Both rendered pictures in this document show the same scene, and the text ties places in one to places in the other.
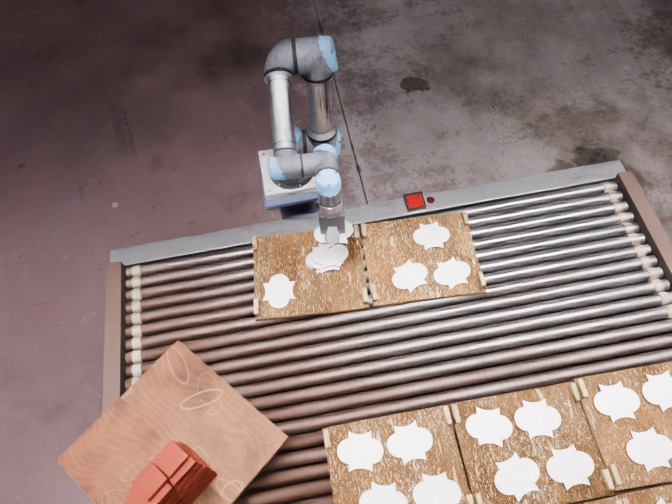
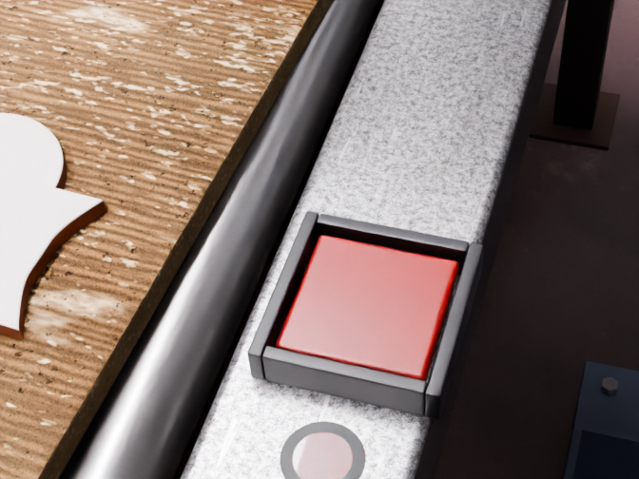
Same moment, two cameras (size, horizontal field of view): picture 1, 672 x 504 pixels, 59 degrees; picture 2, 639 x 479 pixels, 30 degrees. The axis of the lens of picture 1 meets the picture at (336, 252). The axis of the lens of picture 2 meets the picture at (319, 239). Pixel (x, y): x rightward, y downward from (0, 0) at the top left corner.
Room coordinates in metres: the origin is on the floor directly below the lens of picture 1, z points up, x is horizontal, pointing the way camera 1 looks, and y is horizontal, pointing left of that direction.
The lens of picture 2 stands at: (1.44, -0.60, 1.30)
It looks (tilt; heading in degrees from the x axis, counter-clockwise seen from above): 49 degrees down; 116
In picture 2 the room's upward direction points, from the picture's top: 5 degrees counter-clockwise
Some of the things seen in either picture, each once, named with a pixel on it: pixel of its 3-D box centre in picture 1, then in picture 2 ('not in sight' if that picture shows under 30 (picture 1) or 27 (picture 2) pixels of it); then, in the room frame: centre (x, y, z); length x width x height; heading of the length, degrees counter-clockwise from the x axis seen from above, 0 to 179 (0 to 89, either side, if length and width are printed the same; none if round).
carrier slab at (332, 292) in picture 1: (308, 271); not in sight; (1.06, 0.11, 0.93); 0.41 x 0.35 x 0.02; 90
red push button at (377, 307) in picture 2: (414, 201); (369, 312); (1.33, -0.33, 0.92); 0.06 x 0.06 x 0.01; 5
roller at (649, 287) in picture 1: (402, 334); not in sight; (0.79, -0.20, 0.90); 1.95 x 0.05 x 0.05; 95
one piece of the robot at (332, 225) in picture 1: (331, 222); not in sight; (1.08, 0.01, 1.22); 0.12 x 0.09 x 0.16; 175
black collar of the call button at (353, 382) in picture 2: (414, 201); (369, 309); (1.33, -0.33, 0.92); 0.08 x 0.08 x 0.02; 5
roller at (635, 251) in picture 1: (392, 296); not in sight; (0.94, -0.19, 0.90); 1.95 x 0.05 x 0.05; 95
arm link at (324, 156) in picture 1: (320, 163); not in sight; (1.20, 0.02, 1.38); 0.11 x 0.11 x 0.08; 0
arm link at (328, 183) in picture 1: (328, 187); not in sight; (1.10, 0.00, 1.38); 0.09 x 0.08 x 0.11; 0
